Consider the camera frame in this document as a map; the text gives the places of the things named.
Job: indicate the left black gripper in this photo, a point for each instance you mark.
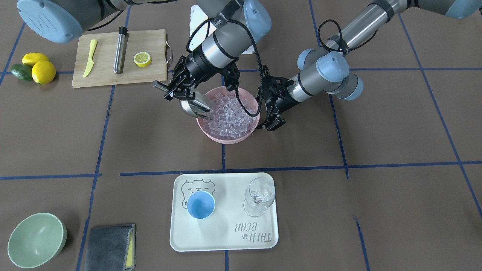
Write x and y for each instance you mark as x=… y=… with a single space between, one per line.
x=285 y=90

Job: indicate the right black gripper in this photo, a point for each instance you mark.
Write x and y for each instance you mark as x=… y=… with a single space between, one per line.
x=194 y=65

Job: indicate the steel ice scoop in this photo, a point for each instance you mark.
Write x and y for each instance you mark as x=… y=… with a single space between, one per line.
x=193 y=103

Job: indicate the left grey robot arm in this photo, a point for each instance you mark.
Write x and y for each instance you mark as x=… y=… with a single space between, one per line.
x=325 y=70

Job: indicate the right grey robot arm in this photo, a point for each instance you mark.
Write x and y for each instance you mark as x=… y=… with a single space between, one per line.
x=59 y=94

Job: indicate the clear ice cubes pile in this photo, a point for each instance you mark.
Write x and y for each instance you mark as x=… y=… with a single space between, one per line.
x=229 y=121

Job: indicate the light blue plastic cup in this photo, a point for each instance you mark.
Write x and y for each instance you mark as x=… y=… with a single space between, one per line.
x=201 y=205

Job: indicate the lemon half slice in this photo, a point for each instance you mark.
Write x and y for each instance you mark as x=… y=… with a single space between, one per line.
x=142 y=59

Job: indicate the pink bowl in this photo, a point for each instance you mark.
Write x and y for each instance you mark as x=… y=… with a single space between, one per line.
x=246 y=100

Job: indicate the steel cylinder muddler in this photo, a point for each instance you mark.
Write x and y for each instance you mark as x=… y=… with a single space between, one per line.
x=120 y=50

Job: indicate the clear wine glass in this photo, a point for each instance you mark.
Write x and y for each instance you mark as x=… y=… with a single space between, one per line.
x=259 y=196

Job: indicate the yellow plastic knife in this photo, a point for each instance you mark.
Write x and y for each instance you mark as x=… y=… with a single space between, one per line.
x=90 y=61

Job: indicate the cream bear tray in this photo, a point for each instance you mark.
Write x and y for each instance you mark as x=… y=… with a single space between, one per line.
x=229 y=227

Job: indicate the whole yellow lemon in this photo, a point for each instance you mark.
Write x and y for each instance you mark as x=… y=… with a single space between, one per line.
x=43 y=72

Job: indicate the green lime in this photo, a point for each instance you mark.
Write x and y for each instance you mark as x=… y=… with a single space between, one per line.
x=22 y=72

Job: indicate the grey folded cloth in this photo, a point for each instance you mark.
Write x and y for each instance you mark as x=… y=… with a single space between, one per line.
x=111 y=248

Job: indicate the green ceramic bowl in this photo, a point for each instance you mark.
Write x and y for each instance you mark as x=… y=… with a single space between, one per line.
x=36 y=240

